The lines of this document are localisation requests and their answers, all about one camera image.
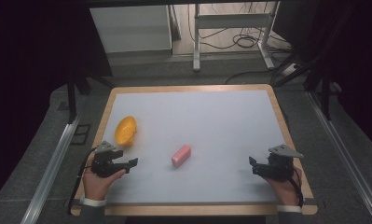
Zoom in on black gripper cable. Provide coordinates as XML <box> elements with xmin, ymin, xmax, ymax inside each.
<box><xmin>67</xmin><ymin>147</ymin><xmax>98</xmax><ymax>217</ymax></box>
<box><xmin>288</xmin><ymin>166</ymin><xmax>305</xmax><ymax>209</ymax></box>

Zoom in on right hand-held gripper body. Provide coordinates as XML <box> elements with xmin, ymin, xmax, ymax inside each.
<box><xmin>252</xmin><ymin>144</ymin><xmax>305</xmax><ymax>183</ymax></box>

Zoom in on dark floor plate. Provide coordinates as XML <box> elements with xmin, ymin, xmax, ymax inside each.
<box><xmin>69</xmin><ymin>123</ymin><xmax>92</xmax><ymax>146</ymax></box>

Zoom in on white power strip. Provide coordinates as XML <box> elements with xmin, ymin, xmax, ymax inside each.
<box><xmin>281</xmin><ymin>63</ymin><xmax>301</xmax><ymax>77</ymax></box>

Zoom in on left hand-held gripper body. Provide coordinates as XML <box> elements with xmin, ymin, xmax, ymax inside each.
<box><xmin>90</xmin><ymin>140</ymin><xmax>128</xmax><ymax>179</ymax></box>

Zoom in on black floor cables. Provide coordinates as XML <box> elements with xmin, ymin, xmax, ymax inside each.
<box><xmin>186</xmin><ymin>2</ymin><xmax>295</xmax><ymax>86</ymax></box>

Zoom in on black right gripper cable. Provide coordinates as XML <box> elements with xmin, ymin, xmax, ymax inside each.
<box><xmin>288</xmin><ymin>166</ymin><xmax>305</xmax><ymax>209</ymax></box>

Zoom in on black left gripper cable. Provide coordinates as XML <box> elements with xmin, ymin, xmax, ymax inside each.
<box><xmin>67</xmin><ymin>147</ymin><xmax>98</xmax><ymax>217</ymax></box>

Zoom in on black metal stand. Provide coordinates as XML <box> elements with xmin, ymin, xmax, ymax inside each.
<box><xmin>64</xmin><ymin>69</ymin><xmax>117</xmax><ymax>125</ymax></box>
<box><xmin>272</xmin><ymin>36</ymin><xmax>336</xmax><ymax>121</ymax></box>

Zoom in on aluminium rail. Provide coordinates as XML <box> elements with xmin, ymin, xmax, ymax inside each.
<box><xmin>20</xmin><ymin>114</ymin><xmax>83</xmax><ymax>224</ymax></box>
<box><xmin>307</xmin><ymin>91</ymin><xmax>372</xmax><ymax>224</ymax></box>

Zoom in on person's left hand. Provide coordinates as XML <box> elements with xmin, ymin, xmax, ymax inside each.
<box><xmin>82</xmin><ymin>167</ymin><xmax>128</xmax><ymax>202</ymax></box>

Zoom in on pink soap bar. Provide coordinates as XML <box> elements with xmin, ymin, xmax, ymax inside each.
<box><xmin>171</xmin><ymin>143</ymin><xmax>193</xmax><ymax>169</ymax></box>

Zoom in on white metal desk frame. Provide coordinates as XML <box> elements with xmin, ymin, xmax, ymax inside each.
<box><xmin>192</xmin><ymin>2</ymin><xmax>282</xmax><ymax>73</ymax></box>

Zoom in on person's right hand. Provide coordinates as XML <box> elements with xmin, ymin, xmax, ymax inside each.
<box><xmin>262</xmin><ymin>166</ymin><xmax>303</xmax><ymax>207</ymax></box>

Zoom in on white cabinet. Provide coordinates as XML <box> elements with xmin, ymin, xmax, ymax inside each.
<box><xmin>89</xmin><ymin>4</ymin><xmax>173</xmax><ymax>54</ymax></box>

